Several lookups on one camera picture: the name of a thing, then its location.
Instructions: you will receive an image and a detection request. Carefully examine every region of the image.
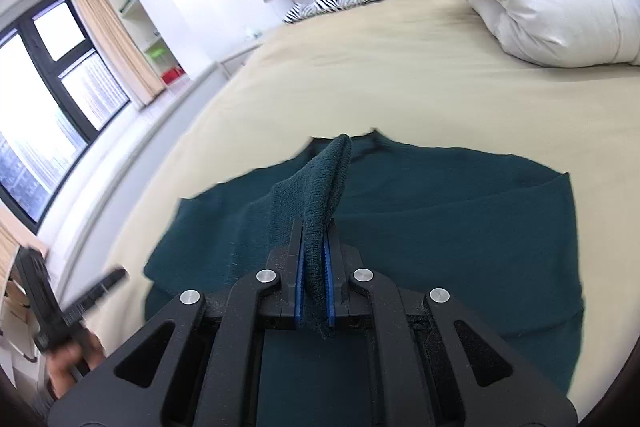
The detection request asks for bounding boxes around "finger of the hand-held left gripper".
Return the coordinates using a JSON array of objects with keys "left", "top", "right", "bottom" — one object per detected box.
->
[{"left": 61, "top": 268, "right": 128, "bottom": 329}]

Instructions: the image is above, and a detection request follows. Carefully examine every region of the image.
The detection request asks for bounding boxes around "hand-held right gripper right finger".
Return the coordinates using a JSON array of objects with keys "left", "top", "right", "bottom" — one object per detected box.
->
[{"left": 324, "top": 219, "right": 578, "bottom": 427}]

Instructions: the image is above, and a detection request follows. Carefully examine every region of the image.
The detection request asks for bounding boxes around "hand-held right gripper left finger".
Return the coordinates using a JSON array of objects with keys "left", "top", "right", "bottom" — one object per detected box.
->
[{"left": 47, "top": 221, "right": 305, "bottom": 427}]

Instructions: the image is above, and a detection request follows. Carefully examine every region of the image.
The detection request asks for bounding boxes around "dark green sweater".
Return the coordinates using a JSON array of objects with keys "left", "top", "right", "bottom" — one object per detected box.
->
[{"left": 144, "top": 131, "right": 585, "bottom": 427}]

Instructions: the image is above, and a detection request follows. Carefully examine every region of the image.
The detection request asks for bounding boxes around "person's left hand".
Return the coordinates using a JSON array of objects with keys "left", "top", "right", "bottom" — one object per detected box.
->
[{"left": 47, "top": 339, "right": 107, "bottom": 400}]

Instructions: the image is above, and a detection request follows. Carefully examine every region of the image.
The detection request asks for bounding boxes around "black framed window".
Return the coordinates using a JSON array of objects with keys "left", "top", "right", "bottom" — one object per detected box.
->
[{"left": 0, "top": 0, "right": 133, "bottom": 235}]

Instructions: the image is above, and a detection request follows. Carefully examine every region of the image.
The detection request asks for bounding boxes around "bed with beige sheet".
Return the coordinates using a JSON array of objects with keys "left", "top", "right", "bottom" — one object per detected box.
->
[{"left": 90, "top": 0, "right": 640, "bottom": 408}]

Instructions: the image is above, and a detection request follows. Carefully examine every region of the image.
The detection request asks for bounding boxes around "white nightstand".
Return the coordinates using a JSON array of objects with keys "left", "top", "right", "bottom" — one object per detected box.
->
[{"left": 220, "top": 34, "right": 266, "bottom": 80}]

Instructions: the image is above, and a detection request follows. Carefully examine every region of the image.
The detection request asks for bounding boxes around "beige curtain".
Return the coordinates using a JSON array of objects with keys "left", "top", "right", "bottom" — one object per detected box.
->
[{"left": 64, "top": 0, "right": 166, "bottom": 110}]

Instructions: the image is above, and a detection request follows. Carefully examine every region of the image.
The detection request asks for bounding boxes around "zebra striped pillow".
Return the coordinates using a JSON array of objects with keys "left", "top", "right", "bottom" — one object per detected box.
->
[{"left": 284, "top": 0, "right": 394, "bottom": 24}]

